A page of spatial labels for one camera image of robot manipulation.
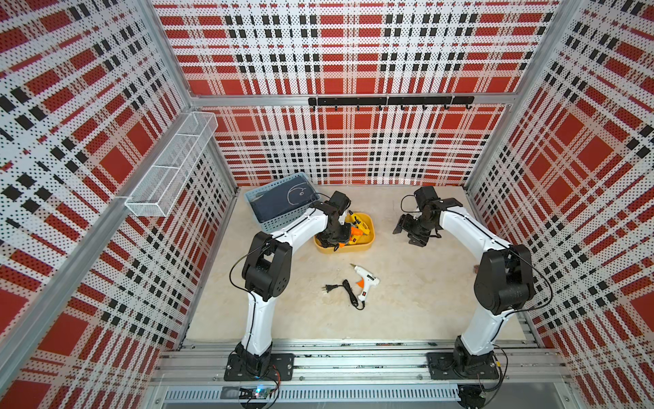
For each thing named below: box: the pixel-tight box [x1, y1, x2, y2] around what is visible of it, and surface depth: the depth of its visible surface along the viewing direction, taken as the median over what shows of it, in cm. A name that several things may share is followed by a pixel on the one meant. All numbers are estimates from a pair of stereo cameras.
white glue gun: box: [321, 263, 381, 312], surface depth 92 cm
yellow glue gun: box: [348, 209, 371, 236], surface depth 103 cm
